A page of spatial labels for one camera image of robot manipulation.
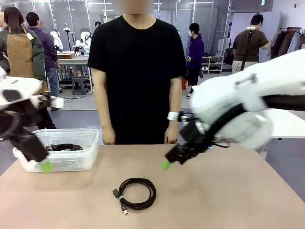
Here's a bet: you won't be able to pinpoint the black pole with white camera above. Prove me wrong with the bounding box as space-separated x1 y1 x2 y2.
239 26 256 72

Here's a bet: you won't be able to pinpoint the black left arm cable sleeve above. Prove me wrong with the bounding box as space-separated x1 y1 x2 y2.
0 111 26 143

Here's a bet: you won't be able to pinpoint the grey workbench table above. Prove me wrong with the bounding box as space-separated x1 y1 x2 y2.
57 56 92 94

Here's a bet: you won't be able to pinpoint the person in bright purple hoodie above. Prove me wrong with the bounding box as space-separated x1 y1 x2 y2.
185 22 205 99

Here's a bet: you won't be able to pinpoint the man in dark purple hoodie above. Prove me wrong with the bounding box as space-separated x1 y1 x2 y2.
25 11 61 112

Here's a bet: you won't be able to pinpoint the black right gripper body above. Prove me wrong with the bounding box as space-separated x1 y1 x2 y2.
177 114 215 159

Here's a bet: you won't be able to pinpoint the black right arm cable sleeve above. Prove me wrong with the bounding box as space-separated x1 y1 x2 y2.
207 94 305 146

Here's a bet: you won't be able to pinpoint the grey plastic stool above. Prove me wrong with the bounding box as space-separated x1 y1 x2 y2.
71 76 88 95

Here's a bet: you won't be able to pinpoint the cardboard box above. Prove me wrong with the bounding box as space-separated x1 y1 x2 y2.
58 52 76 60

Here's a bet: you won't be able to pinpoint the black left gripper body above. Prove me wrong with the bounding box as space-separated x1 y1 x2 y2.
11 104 50 163

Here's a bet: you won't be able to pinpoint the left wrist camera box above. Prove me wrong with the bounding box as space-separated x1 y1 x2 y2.
35 94 65 110

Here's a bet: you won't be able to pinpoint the man in brown t-shirt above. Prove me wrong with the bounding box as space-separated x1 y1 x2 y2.
232 13 272 74

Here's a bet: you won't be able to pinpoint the black braided USB cable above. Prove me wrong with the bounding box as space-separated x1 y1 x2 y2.
112 177 157 215

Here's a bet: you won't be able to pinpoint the small red white object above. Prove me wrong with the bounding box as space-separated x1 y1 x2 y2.
181 77 192 91

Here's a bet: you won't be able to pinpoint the person's left hand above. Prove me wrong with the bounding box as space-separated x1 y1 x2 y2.
164 120 180 145

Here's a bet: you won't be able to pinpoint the clear plastic storage bin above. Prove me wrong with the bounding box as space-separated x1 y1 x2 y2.
13 128 100 172

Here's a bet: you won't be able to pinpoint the person's right forearm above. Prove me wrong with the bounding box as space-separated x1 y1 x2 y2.
94 95 115 128

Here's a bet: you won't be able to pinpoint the black power cable with strap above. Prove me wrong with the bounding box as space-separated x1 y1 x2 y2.
47 142 84 152

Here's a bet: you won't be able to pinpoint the black arm cable sleeve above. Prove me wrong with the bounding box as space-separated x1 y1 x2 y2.
0 111 26 143
207 94 305 146

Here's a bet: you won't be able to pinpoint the woman in brown apron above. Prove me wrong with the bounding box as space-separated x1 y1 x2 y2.
0 6 57 131

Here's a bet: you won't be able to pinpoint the wooden shoe rack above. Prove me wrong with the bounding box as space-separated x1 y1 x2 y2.
201 52 224 74

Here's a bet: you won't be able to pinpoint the clothes rack with coats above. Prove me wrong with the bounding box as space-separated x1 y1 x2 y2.
268 26 305 60

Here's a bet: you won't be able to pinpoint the black luggage bags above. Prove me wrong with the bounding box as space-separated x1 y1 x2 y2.
224 47 235 66

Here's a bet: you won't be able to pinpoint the person's right hand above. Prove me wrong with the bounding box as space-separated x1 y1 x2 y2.
102 126 116 146

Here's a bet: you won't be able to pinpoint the person in black t-shirt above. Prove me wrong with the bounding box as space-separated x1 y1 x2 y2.
87 0 189 146

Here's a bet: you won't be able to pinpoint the large white table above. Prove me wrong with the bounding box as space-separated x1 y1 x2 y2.
258 108 305 159

